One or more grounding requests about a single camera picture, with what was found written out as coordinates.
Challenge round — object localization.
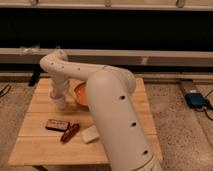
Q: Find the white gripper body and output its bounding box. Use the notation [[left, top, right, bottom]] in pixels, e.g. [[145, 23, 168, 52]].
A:
[[49, 93, 67, 110]]

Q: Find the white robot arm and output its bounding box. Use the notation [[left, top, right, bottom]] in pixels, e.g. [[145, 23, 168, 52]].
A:
[[40, 50, 163, 171]]

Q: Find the orange bowl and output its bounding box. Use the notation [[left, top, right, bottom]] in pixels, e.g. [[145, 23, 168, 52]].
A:
[[74, 82, 88, 106]]

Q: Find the dark red sausage toy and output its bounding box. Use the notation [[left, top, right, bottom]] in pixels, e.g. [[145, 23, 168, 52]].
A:
[[60, 124, 80, 143]]

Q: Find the white rectangular sponge block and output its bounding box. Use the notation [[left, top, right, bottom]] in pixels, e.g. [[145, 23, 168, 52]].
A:
[[81, 125, 99, 144]]

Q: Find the wooden table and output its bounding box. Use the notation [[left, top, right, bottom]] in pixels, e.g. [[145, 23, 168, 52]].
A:
[[8, 77, 164, 167]]

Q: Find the blue device on floor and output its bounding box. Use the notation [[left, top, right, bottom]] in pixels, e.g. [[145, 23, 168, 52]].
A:
[[184, 93, 211, 108]]

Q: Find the long wooden bench rail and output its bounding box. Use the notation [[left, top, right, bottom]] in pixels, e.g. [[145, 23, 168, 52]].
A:
[[0, 48, 213, 67]]

